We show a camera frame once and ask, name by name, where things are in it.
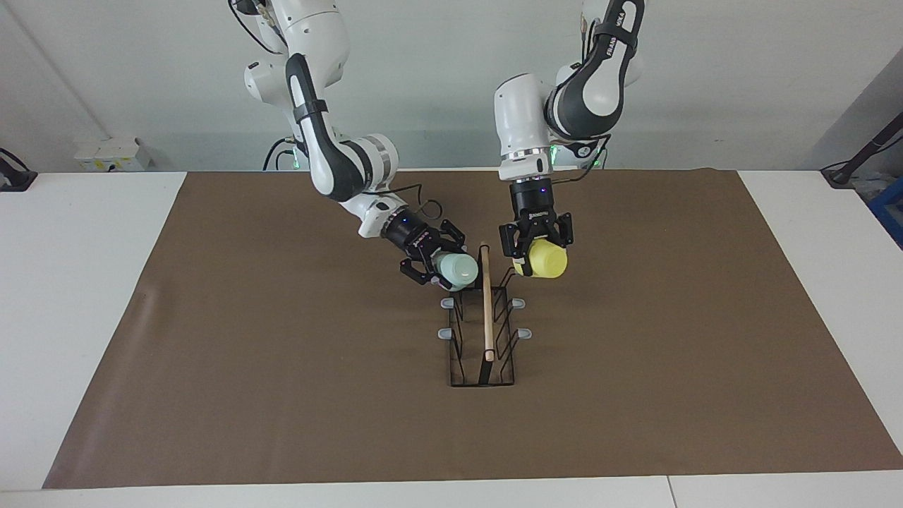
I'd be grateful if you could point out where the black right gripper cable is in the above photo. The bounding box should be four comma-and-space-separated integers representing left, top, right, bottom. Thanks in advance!
367, 183, 444, 223

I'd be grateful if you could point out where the blue box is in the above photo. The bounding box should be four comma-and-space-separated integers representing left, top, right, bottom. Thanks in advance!
868, 176, 903, 249

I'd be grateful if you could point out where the yellow plastic cup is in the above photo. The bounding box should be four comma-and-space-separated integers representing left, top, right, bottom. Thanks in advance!
514, 238, 569, 279

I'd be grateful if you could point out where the black table clamp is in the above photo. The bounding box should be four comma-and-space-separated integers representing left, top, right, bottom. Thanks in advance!
0, 148, 38, 192

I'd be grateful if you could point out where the pale green plastic cup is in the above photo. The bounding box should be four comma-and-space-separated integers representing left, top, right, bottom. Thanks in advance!
432, 252, 480, 291

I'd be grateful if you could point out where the black arm base cable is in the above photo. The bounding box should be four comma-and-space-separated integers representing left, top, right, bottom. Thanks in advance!
263, 138, 293, 171

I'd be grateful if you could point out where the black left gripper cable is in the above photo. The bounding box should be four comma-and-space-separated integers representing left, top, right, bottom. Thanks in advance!
550, 138, 611, 186

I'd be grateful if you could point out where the white power box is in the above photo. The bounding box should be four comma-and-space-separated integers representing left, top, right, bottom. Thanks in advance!
74, 137, 152, 172

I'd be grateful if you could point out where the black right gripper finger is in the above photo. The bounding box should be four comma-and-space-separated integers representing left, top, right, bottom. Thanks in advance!
427, 219, 466, 253
400, 258, 452, 291

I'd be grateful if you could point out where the black angled stand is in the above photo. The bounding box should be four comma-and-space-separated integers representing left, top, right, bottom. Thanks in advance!
820, 111, 903, 188

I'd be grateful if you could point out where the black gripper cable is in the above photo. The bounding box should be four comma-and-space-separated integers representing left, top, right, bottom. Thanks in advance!
550, 138, 611, 186
367, 183, 444, 223

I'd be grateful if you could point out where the brown table mat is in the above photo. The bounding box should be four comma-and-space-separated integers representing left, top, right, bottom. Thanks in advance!
42, 168, 903, 490

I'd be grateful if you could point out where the black wire cup rack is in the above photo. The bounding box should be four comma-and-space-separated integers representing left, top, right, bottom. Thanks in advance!
438, 242, 533, 387

